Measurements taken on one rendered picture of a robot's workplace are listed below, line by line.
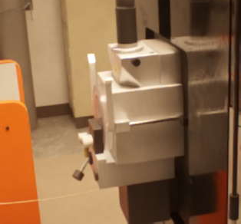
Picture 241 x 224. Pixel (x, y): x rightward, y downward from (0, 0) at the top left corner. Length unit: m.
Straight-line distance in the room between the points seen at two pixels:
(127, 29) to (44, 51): 3.51
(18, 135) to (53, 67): 3.16
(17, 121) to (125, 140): 0.41
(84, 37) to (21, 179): 2.76
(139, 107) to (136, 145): 0.05
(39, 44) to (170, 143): 3.50
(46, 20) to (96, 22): 0.49
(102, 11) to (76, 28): 0.22
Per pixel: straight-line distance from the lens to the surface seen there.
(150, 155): 0.67
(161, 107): 0.65
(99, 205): 1.48
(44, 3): 4.08
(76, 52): 3.79
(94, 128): 0.67
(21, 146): 1.05
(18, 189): 1.09
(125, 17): 0.64
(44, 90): 4.22
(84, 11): 3.75
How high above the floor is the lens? 1.44
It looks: 19 degrees down
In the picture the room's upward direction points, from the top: 3 degrees counter-clockwise
